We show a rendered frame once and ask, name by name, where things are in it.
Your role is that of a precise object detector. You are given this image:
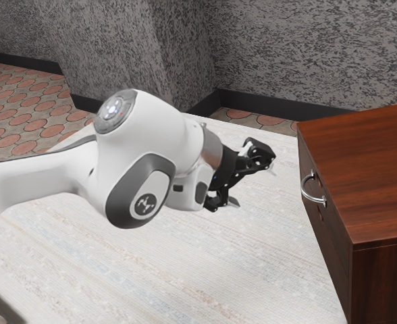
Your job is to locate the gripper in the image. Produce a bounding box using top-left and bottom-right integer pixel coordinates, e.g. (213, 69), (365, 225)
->
(203, 136), (277, 213)

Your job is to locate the brown wooden drawer cabinet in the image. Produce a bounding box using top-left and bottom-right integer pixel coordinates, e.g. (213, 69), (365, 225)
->
(296, 101), (397, 324)

